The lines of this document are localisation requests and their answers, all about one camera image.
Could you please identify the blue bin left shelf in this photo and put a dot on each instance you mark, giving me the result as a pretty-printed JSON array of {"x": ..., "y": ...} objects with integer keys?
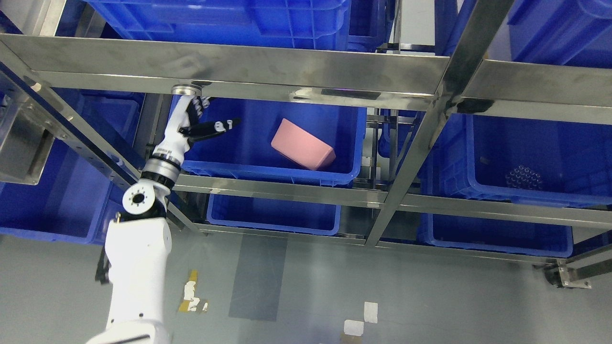
[{"x": 52, "y": 191}]

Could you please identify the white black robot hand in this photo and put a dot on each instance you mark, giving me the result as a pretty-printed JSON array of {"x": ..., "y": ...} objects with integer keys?
[{"x": 185, "y": 128}]

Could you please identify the blue bin right shelf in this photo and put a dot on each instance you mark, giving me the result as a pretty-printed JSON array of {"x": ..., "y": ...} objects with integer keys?
[{"x": 538, "y": 162}]

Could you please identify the blue bin lower right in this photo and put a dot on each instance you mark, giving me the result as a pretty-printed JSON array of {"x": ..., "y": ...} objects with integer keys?
[{"x": 543, "y": 240}]

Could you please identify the steel shelf rack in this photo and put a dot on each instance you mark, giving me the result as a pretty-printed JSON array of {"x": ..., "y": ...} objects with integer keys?
[{"x": 408, "y": 99}]

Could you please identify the pink storage box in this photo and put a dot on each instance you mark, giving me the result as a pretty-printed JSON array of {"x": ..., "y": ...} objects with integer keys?
[{"x": 301, "y": 147}]

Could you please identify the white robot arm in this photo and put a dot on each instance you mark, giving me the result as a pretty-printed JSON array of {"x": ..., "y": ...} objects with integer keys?
[{"x": 137, "y": 246}]

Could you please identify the blue bin top shelf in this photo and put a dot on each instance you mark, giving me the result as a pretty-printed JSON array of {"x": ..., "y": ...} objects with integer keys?
[{"x": 299, "y": 24}]

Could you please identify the blue shelf container with box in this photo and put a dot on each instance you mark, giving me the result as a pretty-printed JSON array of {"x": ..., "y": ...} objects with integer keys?
[{"x": 246, "y": 152}]

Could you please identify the blue bin lower middle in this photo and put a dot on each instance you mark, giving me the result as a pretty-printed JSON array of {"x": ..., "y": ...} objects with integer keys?
[{"x": 276, "y": 215}]

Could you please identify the blue bin shelf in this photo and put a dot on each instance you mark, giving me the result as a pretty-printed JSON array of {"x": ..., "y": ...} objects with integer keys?
[
  {"x": 538, "y": 162},
  {"x": 52, "y": 191},
  {"x": 299, "y": 24}
]

